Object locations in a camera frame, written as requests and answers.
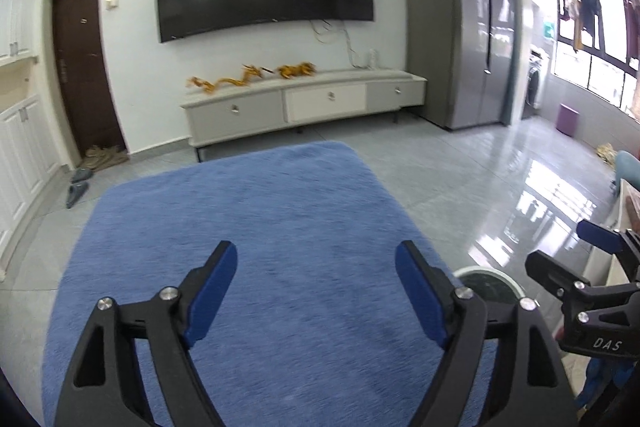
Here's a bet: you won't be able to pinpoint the dark brown door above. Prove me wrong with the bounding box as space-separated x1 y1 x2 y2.
51 0 126 158

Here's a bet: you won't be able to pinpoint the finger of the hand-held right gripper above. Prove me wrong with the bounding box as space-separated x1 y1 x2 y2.
576 219 640 280
525 249 598 304

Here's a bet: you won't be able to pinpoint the beige doormat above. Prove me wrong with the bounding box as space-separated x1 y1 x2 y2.
82 146 129 170

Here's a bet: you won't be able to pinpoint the blue cloth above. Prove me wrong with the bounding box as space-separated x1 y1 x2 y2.
574 356 632 410

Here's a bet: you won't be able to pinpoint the grey refrigerator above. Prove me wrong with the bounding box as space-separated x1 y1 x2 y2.
402 0 521 132

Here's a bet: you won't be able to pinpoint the golden tiger figurine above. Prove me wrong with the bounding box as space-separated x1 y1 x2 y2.
277 63 319 80

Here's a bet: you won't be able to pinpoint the purple stool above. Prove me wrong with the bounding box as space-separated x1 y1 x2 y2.
556 103 581 138

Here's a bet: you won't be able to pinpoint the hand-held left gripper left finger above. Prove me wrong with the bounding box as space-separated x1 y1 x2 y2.
54 240 239 427

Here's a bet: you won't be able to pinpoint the golden dragon figurine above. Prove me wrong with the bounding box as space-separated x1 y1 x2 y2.
187 64 264 96

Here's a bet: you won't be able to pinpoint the teal sofa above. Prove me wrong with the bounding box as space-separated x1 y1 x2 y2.
614 150 640 180

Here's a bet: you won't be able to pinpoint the row of hanging clothes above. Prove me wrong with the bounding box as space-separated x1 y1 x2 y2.
560 0 632 56

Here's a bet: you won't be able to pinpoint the cream TV cabinet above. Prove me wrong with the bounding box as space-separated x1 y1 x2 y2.
180 68 429 162

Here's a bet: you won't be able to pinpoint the white side cabinet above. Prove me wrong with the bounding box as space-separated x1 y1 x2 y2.
582 177 640 289

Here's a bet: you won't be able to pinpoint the white wall cabinets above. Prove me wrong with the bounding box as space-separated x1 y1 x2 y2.
0 0 64 254

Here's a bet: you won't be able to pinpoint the blue towel-covered table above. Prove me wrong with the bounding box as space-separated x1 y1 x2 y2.
42 141 501 427

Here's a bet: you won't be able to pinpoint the yellowish cloth pile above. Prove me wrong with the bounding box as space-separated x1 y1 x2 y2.
596 141 620 164

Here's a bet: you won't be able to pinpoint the white washing machine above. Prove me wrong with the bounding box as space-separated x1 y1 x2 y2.
525 49 544 110

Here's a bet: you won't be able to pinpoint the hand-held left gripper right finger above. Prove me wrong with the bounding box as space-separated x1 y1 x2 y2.
394 240 576 427

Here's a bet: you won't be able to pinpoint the white round trash bin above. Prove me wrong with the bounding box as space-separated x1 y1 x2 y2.
452 268 526 304

